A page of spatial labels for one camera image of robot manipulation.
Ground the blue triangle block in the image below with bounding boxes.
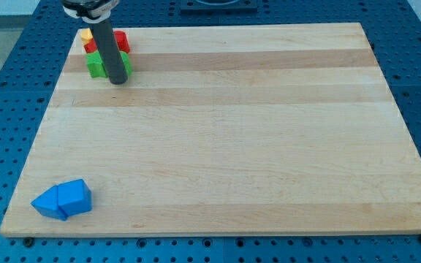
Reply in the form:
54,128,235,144
31,186,67,221

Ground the grey cylindrical pointer rod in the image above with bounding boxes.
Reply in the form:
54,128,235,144
89,18,128,85

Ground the green star block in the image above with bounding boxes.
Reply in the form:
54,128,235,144
86,50,108,78

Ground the light wooden board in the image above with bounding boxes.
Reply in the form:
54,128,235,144
0,23,421,237

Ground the red cylinder block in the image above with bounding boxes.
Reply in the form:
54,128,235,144
114,31,130,53

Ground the blue cube block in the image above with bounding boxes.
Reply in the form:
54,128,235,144
58,179,92,217

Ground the yellow block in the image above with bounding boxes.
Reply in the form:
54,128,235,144
80,28,93,45

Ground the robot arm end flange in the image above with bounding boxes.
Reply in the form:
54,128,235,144
60,0,120,20

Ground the green block behind rod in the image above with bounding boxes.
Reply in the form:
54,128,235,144
120,51,133,76

